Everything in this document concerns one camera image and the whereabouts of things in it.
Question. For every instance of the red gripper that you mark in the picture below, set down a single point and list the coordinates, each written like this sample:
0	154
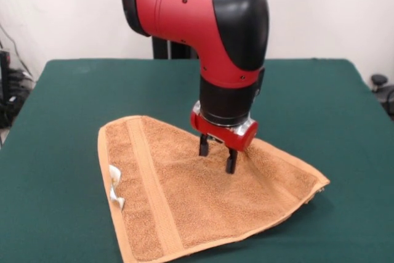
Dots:
227	136

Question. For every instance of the orange terry towel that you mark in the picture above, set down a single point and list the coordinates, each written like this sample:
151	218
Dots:
200	198

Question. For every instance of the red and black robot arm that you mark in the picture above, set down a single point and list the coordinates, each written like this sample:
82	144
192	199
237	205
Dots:
215	29

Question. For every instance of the dark green table cloth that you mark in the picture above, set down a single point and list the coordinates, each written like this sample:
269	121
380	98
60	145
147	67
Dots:
61	106

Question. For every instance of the black office chair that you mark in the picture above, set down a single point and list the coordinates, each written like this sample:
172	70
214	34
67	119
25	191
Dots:
383	90

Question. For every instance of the black electronics box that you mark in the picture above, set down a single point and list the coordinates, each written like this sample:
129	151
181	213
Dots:
4	84

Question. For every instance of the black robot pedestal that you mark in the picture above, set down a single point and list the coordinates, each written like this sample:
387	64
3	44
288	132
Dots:
172	49

